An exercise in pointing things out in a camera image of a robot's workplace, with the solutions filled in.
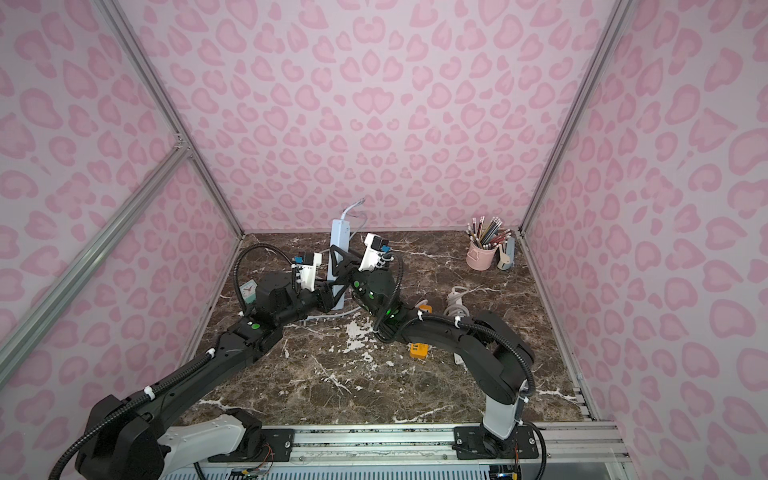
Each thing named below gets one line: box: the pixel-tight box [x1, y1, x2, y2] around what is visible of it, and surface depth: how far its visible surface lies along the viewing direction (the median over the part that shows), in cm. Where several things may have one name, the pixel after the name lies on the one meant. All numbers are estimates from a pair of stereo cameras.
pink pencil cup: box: [466, 242, 500, 271], surface depth 103 cm
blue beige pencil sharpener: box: [497, 236, 516, 271], surface depth 109 cm
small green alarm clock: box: [239, 279, 257, 304], surface depth 103 cm
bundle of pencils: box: [466, 216, 512, 249], surface depth 105 cm
